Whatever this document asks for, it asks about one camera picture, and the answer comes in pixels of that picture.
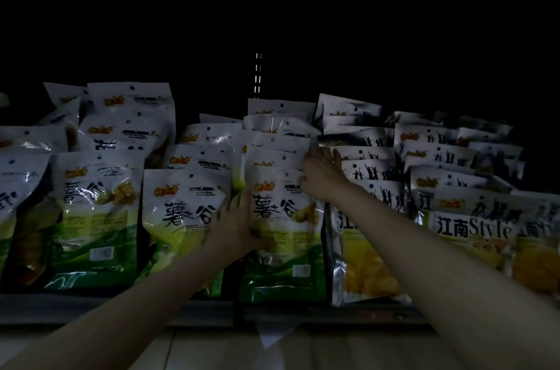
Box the person's left hand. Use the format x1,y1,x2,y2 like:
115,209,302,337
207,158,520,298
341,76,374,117
204,189,277,263

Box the person's right hand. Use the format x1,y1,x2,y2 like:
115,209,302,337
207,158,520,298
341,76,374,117
300,147,351,205

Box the green white snack bag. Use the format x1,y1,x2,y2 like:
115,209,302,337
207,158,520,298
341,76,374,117
239,166,329,306

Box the person's right forearm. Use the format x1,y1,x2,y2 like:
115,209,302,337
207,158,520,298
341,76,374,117
323,183,560,370

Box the person's left forearm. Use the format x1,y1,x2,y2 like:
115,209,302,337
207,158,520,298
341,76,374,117
0,246,238,370

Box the clear shelf label tag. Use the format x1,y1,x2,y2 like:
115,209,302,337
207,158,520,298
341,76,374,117
256,322,301,350

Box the slotted metal shelf upright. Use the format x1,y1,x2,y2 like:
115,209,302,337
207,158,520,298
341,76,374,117
254,0,267,99

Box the rows of yellow white packets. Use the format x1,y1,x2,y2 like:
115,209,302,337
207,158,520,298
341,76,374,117
315,93,560,307

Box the rows of green white packets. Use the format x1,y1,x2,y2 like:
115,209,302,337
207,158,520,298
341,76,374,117
0,82,322,297

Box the grey shelf edge rail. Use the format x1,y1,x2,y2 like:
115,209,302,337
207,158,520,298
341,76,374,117
0,293,431,332

